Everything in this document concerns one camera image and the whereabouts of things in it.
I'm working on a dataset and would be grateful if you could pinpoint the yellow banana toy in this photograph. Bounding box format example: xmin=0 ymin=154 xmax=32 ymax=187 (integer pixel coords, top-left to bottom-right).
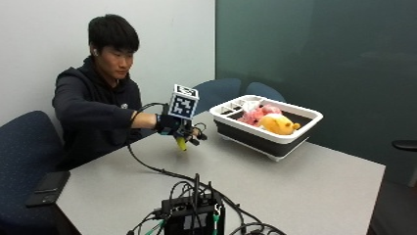
xmin=173 ymin=135 xmax=189 ymax=152

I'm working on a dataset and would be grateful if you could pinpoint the white cube with black markers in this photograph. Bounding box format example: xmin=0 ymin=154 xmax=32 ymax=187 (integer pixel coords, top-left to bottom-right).
xmin=167 ymin=83 xmax=201 ymax=120

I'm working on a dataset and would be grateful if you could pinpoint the blue office chair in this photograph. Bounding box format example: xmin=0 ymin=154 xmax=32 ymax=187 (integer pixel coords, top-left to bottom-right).
xmin=245 ymin=81 xmax=287 ymax=103
xmin=192 ymin=77 xmax=243 ymax=117
xmin=0 ymin=110 xmax=67 ymax=235

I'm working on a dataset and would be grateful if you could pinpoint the pink soft toy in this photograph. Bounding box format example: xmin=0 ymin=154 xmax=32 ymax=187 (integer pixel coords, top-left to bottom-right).
xmin=237 ymin=103 xmax=284 ymax=127

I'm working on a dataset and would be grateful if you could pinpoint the white cloth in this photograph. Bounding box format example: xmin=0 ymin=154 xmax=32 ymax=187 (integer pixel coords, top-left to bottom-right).
xmin=241 ymin=99 xmax=263 ymax=114

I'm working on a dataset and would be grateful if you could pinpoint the black and white basin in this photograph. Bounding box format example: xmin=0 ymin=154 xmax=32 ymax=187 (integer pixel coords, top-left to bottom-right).
xmin=208 ymin=94 xmax=325 ymax=163

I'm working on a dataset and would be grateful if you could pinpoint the yellow soft toy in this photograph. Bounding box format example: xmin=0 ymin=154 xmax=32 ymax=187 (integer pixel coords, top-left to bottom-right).
xmin=257 ymin=113 xmax=303 ymax=136

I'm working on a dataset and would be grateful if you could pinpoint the black electronics box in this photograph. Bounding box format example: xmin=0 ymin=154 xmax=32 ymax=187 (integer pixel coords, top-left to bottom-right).
xmin=160 ymin=173 xmax=227 ymax=235

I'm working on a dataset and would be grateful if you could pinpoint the the person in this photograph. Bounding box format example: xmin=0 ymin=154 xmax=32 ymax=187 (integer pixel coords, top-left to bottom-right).
xmin=51 ymin=14 xmax=163 ymax=170

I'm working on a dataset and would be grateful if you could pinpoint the black smartphone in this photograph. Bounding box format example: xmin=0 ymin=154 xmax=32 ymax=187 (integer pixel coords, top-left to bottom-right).
xmin=26 ymin=170 xmax=72 ymax=209

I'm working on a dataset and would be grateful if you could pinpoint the black chair armrest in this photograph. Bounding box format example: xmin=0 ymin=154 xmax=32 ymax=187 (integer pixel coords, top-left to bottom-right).
xmin=391 ymin=139 xmax=417 ymax=152

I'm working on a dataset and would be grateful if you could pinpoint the black glove cable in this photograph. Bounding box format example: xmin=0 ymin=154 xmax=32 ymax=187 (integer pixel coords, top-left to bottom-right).
xmin=127 ymin=102 xmax=288 ymax=235

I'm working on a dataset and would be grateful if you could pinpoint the green cable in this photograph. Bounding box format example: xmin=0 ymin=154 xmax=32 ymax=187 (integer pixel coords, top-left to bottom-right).
xmin=211 ymin=211 xmax=221 ymax=235

